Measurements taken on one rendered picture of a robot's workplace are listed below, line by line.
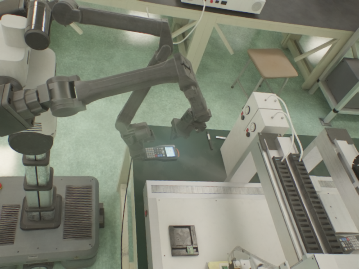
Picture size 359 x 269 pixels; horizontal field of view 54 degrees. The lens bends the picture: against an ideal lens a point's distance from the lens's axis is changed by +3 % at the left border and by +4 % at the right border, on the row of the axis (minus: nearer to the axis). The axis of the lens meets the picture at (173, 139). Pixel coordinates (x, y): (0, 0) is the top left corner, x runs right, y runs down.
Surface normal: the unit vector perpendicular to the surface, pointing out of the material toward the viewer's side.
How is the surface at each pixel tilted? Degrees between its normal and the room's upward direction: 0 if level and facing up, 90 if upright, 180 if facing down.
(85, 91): 30
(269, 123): 0
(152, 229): 0
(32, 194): 90
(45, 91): 37
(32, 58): 0
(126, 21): 65
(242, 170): 90
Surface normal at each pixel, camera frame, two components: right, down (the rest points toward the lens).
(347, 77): -0.96, -0.05
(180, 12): 0.11, 0.79
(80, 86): -0.05, -0.23
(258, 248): 0.24, -0.61
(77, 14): 0.01, 0.48
